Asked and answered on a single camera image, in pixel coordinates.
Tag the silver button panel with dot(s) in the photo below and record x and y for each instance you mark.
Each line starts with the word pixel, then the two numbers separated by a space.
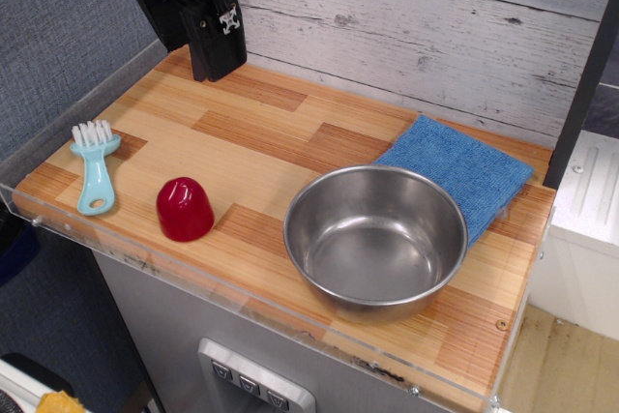
pixel 268 390

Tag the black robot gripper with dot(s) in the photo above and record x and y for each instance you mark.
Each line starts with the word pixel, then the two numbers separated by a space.
pixel 214 30

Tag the stainless steel bowl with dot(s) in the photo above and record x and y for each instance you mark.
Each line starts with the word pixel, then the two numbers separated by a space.
pixel 375 242

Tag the blue microfiber cloth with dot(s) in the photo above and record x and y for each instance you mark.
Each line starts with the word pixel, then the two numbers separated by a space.
pixel 481 179

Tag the yellow object bottom left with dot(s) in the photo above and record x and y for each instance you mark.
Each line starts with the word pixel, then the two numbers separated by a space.
pixel 59 402

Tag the light blue scrub brush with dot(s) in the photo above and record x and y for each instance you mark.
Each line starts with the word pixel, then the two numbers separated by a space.
pixel 93 142

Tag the white side cabinet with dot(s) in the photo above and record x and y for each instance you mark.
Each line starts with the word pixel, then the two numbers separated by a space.
pixel 576 275

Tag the clear acrylic guard rail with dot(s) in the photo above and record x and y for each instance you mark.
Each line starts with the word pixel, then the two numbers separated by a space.
pixel 252 141

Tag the gray metal cabinet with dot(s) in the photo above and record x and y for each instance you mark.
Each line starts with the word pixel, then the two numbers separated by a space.
pixel 255 338

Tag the dark gray right post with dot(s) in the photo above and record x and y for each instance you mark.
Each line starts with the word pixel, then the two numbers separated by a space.
pixel 584 94

